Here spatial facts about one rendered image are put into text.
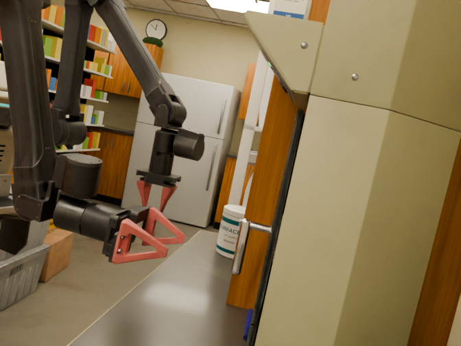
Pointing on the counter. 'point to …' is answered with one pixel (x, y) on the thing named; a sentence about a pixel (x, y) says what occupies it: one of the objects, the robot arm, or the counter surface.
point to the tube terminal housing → (368, 176)
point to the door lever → (245, 241)
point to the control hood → (289, 49)
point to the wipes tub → (229, 230)
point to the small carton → (292, 8)
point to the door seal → (279, 228)
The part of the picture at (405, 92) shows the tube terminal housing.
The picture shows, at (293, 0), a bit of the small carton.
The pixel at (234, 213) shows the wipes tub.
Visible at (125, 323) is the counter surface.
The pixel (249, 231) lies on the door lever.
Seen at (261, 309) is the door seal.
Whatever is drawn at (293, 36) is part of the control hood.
